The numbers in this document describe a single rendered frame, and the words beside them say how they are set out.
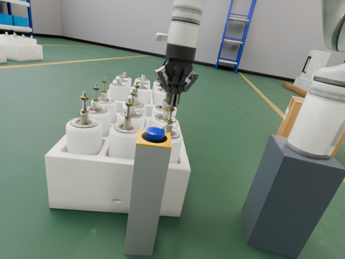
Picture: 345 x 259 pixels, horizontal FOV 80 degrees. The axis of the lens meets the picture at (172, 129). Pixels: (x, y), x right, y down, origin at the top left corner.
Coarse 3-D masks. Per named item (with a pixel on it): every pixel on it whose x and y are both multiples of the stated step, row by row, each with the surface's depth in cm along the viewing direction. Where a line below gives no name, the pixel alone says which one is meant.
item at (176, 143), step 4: (180, 136) 61; (172, 140) 58; (176, 140) 58; (180, 140) 59; (172, 144) 58; (176, 144) 58; (180, 144) 60; (172, 148) 58; (176, 148) 59; (180, 148) 61; (172, 152) 59; (176, 152) 60; (172, 156) 60; (176, 156) 61; (172, 160) 60; (176, 160) 62
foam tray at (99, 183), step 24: (48, 168) 55; (72, 168) 55; (96, 168) 56; (120, 168) 56; (168, 168) 57; (48, 192) 58; (72, 192) 58; (96, 192) 59; (120, 192) 59; (168, 192) 60
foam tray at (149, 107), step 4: (108, 92) 117; (108, 96) 110; (128, 96) 116; (152, 96) 129; (116, 100) 106; (152, 100) 118; (120, 104) 104; (148, 104) 108; (152, 104) 110; (120, 108) 105; (148, 108) 107; (176, 108) 110; (148, 112) 108; (176, 112) 110; (148, 116) 109
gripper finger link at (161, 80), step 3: (156, 69) 52; (159, 72) 51; (159, 75) 51; (162, 75) 51; (159, 78) 52; (162, 78) 52; (159, 81) 53; (162, 81) 52; (165, 81) 52; (162, 84) 53; (165, 84) 53; (162, 87) 55; (165, 87) 53; (168, 87) 54; (165, 90) 54; (168, 90) 54
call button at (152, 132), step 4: (148, 128) 42; (152, 128) 42; (156, 128) 43; (160, 128) 43; (148, 132) 41; (152, 132) 41; (156, 132) 41; (160, 132) 41; (164, 132) 42; (148, 136) 41; (152, 136) 40; (156, 136) 40; (160, 136) 41
